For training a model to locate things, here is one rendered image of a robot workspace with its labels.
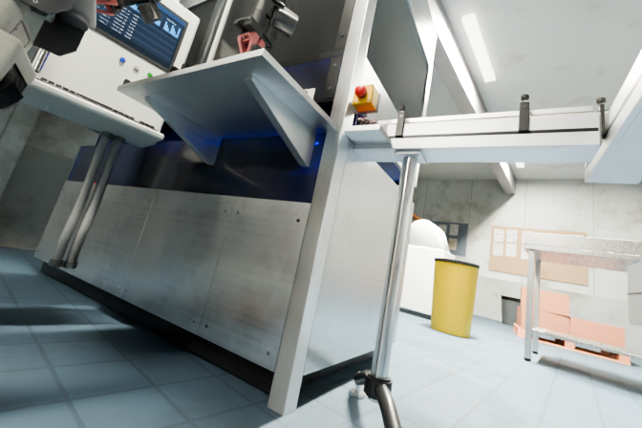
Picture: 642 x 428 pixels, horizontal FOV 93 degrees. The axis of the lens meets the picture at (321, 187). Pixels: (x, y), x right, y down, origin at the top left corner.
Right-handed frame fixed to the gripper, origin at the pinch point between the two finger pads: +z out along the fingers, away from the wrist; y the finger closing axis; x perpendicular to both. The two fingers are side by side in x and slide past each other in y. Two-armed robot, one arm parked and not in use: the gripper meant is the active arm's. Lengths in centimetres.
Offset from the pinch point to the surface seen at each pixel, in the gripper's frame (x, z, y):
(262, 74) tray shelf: -6.1, 4.2, 2.6
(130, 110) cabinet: 86, -1, 16
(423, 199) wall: 135, -255, 812
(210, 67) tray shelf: 7.0, 4.7, -3.6
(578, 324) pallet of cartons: -157, 13, 504
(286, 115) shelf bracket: -3.5, 5.6, 18.6
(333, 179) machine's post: -14.0, 17.8, 38.5
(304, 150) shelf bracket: -3.8, 10.6, 31.9
